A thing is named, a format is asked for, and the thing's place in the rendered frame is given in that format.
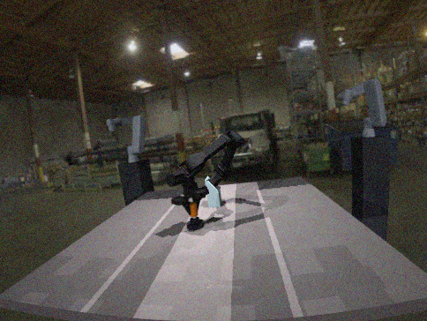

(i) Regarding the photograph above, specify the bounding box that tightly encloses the orange knob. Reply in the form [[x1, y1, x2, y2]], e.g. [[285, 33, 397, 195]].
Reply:
[[190, 201, 198, 217]]

